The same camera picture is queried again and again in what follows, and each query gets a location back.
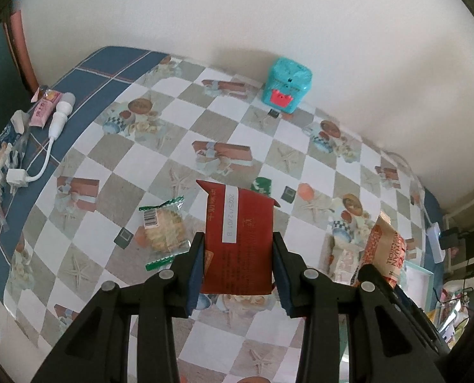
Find white power strip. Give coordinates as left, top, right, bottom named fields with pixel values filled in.
left=426, top=223, right=445, bottom=264

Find clear plastic wrapper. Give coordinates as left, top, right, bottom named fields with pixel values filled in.
left=5, top=109, right=32, bottom=176

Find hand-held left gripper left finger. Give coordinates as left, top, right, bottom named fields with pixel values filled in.
left=31, top=231, right=206, bottom=383

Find pile of small colourful items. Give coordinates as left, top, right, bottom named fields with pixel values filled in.
left=428, top=279, right=473, bottom=346

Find pink tube packet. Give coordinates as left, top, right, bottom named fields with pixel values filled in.
left=29, top=88, right=60, bottom=129

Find black power adapter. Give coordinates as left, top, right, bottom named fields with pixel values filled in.
left=440, top=227, right=459, bottom=250

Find brown wooden chair back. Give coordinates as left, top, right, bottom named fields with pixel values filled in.
left=3, top=10, right=40, bottom=92

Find white cable with plug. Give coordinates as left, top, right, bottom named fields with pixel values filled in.
left=6, top=138, right=60, bottom=187

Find checkered printed tablecloth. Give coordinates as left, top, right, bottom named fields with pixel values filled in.
left=3, top=54, right=427, bottom=383

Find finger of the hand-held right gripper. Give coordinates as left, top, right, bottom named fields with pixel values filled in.
left=357, top=263, right=451, bottom=357

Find white tray with teal rim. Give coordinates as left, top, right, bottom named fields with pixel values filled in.
left=338, top=259, right=435, bottom=383

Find rice cracker packet green ends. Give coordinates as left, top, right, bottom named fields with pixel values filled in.
left=138, top=195, right=192, bottom=271

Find teal toy box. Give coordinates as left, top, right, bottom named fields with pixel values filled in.
left=261, top=57, right=313, bottom=114

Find orange tan snack packet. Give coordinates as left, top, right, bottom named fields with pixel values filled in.
left=358, top=211, right=407, bottom=288

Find white handheld device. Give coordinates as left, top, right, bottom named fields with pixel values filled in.
left=49, top=92, right=76, bottom=141

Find clear wrapped snack packet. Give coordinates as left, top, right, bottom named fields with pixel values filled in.
left=328, top=243, right=365, bottom=286

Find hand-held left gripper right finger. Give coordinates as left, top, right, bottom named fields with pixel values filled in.
left=272, top=231, right=447, bottom=383

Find white shelf unit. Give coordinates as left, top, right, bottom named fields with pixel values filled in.
left=444, top=191, right=474, bottom=272

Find dark red snack packet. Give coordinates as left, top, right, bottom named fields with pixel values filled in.
left=196, top=179, right=281, bottom=295

